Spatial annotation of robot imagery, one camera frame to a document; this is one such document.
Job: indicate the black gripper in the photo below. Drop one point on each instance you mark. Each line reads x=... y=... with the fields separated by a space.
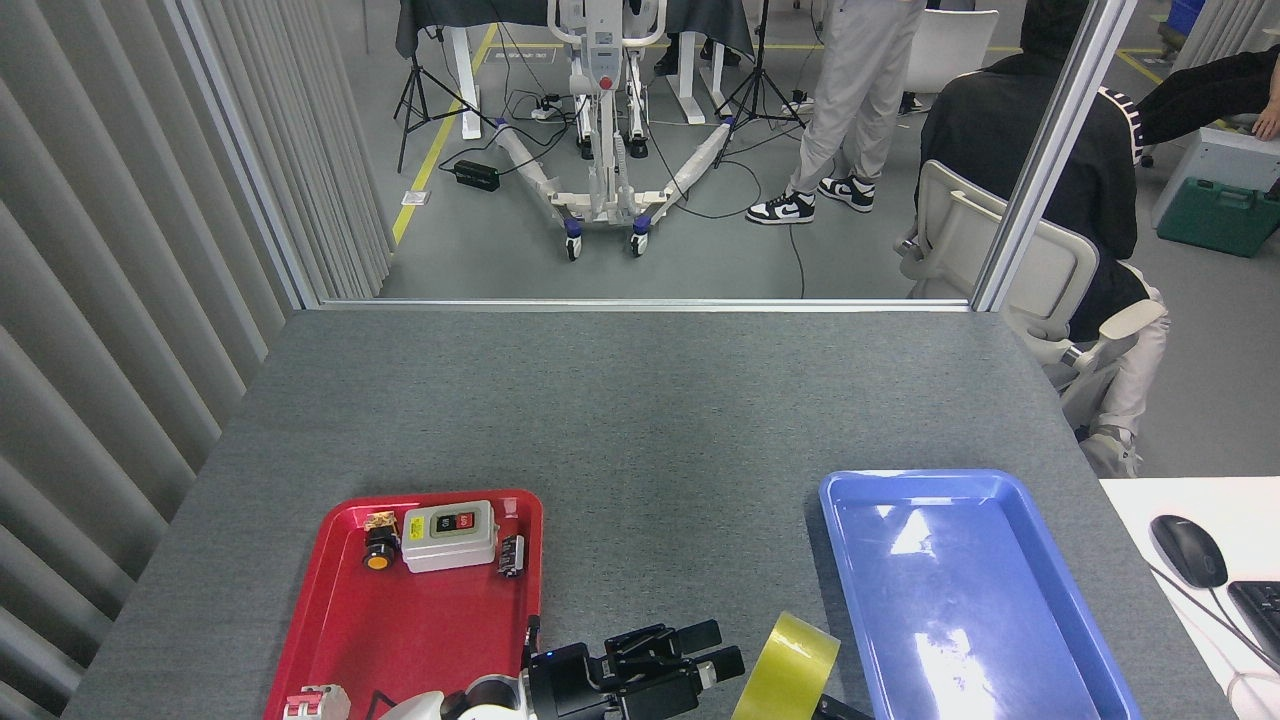
x=565 y=690

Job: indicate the yellow tape roll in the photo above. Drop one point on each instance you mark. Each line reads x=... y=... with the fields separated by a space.
x=790 y=660

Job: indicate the person's hand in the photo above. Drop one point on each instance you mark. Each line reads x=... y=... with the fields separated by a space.
x=1268 y=122

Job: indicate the blue plastic tray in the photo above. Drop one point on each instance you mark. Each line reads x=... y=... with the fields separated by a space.
x=960 y=570

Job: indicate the small black terminal block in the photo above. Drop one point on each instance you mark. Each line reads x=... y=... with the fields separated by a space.
x=511 y=556

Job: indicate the red plastic tray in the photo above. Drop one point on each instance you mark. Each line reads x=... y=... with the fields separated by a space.
x=400 y=620

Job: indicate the black push button orange cap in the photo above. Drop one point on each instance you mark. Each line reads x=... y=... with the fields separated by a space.
x=380 y=550

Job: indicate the white circuit breaker red levers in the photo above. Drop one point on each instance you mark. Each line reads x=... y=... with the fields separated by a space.
x=315 y=703

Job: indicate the black computer mouse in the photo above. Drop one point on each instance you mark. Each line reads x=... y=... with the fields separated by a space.
x=1188 y=550

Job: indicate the white desk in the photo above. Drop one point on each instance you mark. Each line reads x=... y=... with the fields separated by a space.
x=1200 y=500

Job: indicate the white office chair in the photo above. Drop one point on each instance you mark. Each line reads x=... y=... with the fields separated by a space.
x=1060 y=265

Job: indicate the black keyboard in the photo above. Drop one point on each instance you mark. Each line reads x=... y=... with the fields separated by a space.
x=1260 y=615

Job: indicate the black power adapter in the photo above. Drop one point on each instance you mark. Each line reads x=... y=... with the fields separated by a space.
x=477 y=176

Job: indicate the white floor plate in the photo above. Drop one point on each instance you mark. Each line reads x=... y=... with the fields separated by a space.
x=415 y=198

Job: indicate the black tripod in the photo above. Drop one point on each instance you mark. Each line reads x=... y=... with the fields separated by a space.
x=417 y=85
x=760 y=80

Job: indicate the white power strip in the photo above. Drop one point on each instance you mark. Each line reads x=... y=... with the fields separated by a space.
x=546 y=108

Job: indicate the seated person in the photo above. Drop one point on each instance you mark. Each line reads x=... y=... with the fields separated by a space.
x=1000 y=130

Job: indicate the standing person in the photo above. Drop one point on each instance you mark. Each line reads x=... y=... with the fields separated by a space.
x=860 y=80

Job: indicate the white stand on wheels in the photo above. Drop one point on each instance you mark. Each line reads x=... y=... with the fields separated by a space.
x=604 y=60

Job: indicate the green plastic case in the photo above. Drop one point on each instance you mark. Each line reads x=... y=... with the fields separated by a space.
x=1215 y=220

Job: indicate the table with black cloth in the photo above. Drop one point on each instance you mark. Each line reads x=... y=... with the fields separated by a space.
x=470 y=12

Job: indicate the white cabinet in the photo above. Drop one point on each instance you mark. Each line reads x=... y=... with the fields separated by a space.
x=1225 y=150

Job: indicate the grey slatted curtain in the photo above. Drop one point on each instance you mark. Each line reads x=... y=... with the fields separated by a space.
x=100 y=300
x=1235 y=25

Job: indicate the person with black sleeve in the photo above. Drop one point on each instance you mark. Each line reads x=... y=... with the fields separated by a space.
x=1200 y=95

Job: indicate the blue bin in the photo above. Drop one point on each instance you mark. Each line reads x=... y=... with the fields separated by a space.
x=1188 y=12

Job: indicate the grey on-off switch box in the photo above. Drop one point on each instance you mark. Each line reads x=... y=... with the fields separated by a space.
x=450 y=545

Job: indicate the silver frame rail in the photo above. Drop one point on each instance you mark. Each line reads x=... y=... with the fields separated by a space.
x=640 y=304

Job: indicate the silver frame post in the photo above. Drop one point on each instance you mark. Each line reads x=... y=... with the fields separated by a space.
x=1050 y=150
x=245 y=160

